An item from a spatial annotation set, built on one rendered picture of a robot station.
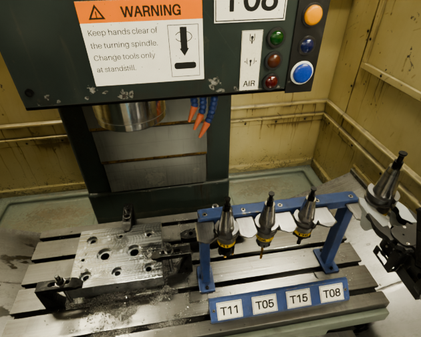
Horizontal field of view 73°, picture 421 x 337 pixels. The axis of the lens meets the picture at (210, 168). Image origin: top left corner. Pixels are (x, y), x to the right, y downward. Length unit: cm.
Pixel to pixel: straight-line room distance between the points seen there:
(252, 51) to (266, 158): 150
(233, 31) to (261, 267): 84
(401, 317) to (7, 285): 153
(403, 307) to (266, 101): 113
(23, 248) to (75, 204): 43
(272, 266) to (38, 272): 83
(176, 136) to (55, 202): 103
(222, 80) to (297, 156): 158
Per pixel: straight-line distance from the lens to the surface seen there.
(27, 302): 119
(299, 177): 200
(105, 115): 63
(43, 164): 190
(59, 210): 193
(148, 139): 123
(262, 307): 99
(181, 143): 124
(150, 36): 42
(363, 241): 144
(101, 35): 43
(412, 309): 133
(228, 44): 44
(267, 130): 179
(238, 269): 108
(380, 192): 70
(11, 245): 166
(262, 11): 44
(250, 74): 46
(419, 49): 135
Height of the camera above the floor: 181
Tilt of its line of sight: 38 degrees down
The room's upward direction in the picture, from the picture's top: 1 degrees counter-clockwise
